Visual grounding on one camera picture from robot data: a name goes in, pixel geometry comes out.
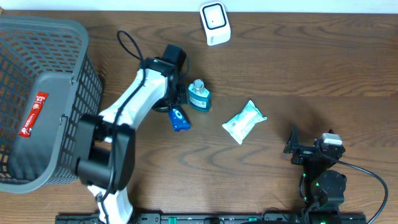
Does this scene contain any blue Oreo cookie pack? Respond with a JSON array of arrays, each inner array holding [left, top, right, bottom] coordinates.
[[169, 107, 191, 132]]

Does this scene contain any blue mouthwash bottle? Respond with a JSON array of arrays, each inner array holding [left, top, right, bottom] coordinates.
[[188, 79, 211, 112]]

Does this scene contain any white green wipes pack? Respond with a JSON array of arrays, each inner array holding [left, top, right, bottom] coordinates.
[[222, 100, 267, 144]]

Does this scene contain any red coffee stick sachet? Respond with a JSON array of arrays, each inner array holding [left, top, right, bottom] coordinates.
[[19, 92, 49, 138]]

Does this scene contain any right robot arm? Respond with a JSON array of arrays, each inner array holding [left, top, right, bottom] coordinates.
[[284, 125, 346, 223]]

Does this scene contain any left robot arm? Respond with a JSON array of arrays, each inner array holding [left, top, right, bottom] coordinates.
[[70, 44, 187, 223]]

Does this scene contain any white barcode scanner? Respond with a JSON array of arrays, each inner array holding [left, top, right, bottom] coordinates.
[[200, 1, 231, 46]]

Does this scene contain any grey plastic basket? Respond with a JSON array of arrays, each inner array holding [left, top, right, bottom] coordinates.
[[1, 16, 103, 194]]

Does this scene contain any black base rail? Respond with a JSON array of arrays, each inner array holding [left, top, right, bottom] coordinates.
[[55, 212, 368, 224]]

